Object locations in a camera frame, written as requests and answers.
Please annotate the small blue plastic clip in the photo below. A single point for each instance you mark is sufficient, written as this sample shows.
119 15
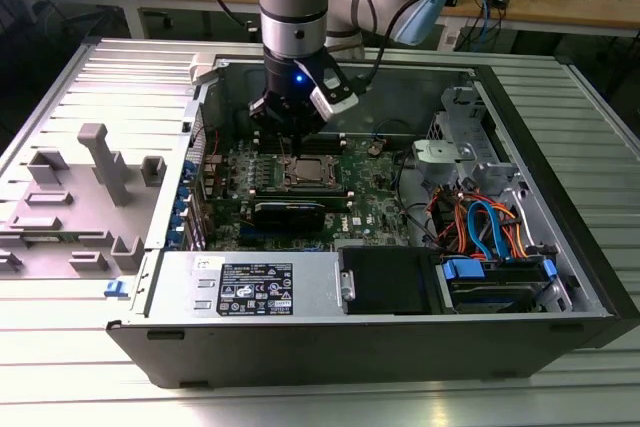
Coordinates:
116 289

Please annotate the blue expansion card clip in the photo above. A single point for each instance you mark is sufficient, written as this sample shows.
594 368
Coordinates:
188 170
179 217
176 238
183 194

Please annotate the grey parts rack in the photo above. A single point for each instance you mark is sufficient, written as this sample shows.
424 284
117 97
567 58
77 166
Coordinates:
90 217

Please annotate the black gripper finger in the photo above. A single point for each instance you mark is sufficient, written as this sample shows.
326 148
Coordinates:
315 129
267 114

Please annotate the grey case latch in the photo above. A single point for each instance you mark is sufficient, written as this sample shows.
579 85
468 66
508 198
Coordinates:
202 69

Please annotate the silver metal drive cage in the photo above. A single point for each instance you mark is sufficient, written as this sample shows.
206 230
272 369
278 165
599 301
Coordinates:
495 172

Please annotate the silver power supply with label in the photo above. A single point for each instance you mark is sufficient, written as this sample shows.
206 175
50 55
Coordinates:
175 277

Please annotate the black graphics card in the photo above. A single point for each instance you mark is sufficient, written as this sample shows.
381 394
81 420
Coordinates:
287 219

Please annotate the hard disk in blue carrier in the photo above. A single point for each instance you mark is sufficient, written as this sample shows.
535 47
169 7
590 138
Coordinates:
465 269

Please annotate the black and grey PC case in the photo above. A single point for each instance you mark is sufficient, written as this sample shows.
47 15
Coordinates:
350 352

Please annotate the silver coin cell battery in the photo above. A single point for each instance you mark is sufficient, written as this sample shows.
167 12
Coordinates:
375 148

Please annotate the small black adapter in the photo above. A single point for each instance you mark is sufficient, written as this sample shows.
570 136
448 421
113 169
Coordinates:
499 1

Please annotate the black RAM slot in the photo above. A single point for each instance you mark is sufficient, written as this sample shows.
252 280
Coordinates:
335 199
320 145
300 194
335 134
335 139
337 205
300 189
320 150

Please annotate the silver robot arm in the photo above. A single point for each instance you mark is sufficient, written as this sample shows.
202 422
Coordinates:
292 2

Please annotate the black drive bay cover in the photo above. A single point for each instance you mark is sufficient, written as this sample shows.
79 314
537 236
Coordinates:
385 282

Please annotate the green motherboard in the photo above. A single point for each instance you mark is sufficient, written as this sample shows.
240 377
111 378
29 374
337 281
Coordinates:
375 187

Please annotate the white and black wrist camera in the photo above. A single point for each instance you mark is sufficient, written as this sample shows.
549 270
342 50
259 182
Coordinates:
335 107

